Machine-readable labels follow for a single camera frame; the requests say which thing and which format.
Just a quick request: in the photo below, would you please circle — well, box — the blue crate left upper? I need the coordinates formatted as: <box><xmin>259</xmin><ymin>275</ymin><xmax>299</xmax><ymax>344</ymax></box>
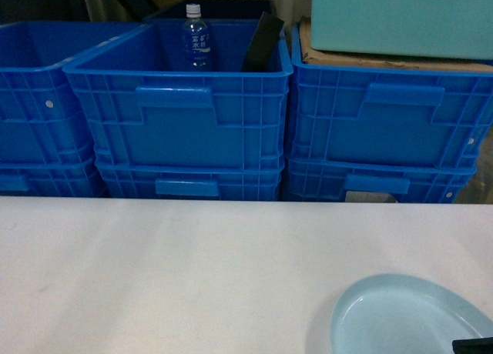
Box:
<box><xmin>1</xmin><ymin>21</ymin><xmax>138</xmax><ymax>167</ymax></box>

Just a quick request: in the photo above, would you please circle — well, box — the black flat panel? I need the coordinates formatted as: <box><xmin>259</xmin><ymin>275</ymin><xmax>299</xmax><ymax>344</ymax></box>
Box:
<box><xmin>241</xmin><ymin>12</ymin><xmax>284</xmax><ymax>72</ymax></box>

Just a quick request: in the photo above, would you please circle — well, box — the blue crate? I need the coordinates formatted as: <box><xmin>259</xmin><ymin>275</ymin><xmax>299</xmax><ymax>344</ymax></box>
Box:
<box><xmin>288</xmin><ymin>25</ymin><xmax>492</xmax><ymax>169</ymax></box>
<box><xmin>1</xmin><ymin>156</ymin><xmax>109</xmax><ymax>198</ymax></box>
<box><xmin>282</xmin><ymin>158</ymin><xmax>476</xmax><ymax>203</ymax></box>
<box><xmin>96</xmin><ymin>152</ymin><xmax>284</xmax><ymax>202</ymax></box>
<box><xmin>1</xmin><ymin>21</ymin><xmax>138</xmax><ymax>167</ymax></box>
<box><xmin>64</xmin><ymin>20</ymin><xmax>293</xmax><ymax>172</ymax></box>

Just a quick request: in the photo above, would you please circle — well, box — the light blue oval tray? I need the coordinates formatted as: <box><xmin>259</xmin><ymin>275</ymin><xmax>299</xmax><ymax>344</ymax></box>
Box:
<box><xmin>330</xmin><ymin>274</ymin><xmax>492</xmax><ymax>353</ymax></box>

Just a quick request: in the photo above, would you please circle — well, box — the clear water bottle white cap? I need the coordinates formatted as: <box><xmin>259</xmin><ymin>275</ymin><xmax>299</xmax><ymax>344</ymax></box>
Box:
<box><xmin>182</xmin><ymin>3</ymin><xmax>212</xmax><ymax>72</ymax></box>

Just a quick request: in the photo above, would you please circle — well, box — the blue crate right lower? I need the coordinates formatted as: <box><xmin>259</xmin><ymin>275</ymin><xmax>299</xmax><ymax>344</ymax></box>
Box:
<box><xmin>282</xmin><ymin>158</ymin><xmax>476</xmax><ymax>203</ymax></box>

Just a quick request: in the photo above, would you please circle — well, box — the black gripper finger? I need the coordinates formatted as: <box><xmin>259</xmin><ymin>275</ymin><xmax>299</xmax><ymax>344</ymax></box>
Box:
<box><xmin>452</xmin><ymin>337</ymin><xmax>493</xmax><ymax>354</ymax></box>

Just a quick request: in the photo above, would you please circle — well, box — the teal plastic tub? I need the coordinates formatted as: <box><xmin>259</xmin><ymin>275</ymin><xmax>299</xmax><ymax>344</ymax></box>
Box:
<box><xmin>311</xmin><ymin>0</ymin><xmax>492</xmax><ymax>60</ymax></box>

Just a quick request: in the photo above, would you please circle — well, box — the blue crate centre lower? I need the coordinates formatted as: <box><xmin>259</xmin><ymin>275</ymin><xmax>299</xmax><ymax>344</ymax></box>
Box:
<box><xmin>96</xmin><ymin>152</ymin><xmax>284</xmax><ymax>202</ymax></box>

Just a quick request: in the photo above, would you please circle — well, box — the brown cardboard sheet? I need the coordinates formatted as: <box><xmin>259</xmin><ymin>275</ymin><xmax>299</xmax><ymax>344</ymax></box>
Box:
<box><xmin>299</xmin><ymin>17</ymin><xmax>492</xmax><ymax>73</ymax></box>

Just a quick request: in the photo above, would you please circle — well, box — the blue crate centre upper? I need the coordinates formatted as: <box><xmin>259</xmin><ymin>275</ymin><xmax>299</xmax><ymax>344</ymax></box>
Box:
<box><xmin>64</xmin><ymin>20</ymin><xmax>293</xmax><ymax>172</ymax></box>

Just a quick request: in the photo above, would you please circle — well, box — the blue crate left lower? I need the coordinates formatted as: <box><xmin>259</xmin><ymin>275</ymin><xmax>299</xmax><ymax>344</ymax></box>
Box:
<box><xmin>1</xmin><ymin>156</ymin><xmax>109</xmax><ymax>198</ymax></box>

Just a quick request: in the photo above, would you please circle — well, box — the blue crate right upper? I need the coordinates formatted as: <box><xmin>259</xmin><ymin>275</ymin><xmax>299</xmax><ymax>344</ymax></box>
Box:
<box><xmin>288</xmin><ymin>25</ymin><xmax>492</xmax><ymax>169</ymax></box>

